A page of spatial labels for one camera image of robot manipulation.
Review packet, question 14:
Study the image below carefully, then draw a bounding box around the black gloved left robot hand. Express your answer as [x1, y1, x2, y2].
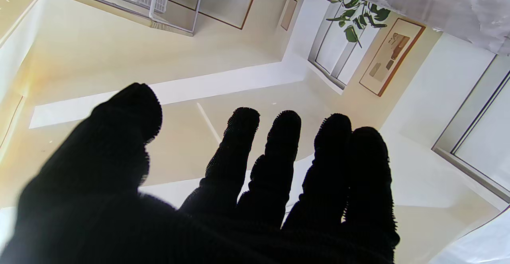
[0, 83, 400, 264]

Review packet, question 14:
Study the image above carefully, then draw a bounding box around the small beige framed picture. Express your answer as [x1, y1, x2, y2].
[280, 0, 298, 32]

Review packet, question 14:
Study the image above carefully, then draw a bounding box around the large leafy green plant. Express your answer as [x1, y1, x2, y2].
[324, 0, 392, 49]

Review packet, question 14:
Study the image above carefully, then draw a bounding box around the framed beige abstract picture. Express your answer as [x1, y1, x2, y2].
[359, 17, 426, 97]

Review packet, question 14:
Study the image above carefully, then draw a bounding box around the wooden top wire organizer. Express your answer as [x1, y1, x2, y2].
[12, 0, 208, 37]

